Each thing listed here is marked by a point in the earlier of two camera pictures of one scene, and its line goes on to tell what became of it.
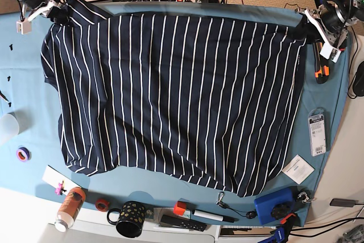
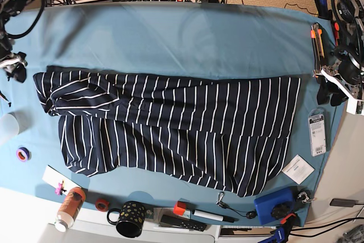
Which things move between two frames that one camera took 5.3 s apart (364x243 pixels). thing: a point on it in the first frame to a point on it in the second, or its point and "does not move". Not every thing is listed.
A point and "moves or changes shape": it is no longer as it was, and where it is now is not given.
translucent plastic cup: x=10 y=124 does not move
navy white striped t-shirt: x=203 y=99 moves or changes shape
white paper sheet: x=53 y=177 does not move
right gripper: x=306 y=33 to x=350 y=72
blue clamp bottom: x=282 y=232 does not move
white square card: x=298 y=169 does not move
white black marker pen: x=214 y=216 does not move
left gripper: x=60 y=12 to x=19 y=71
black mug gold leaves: x=131 y=219 does not move
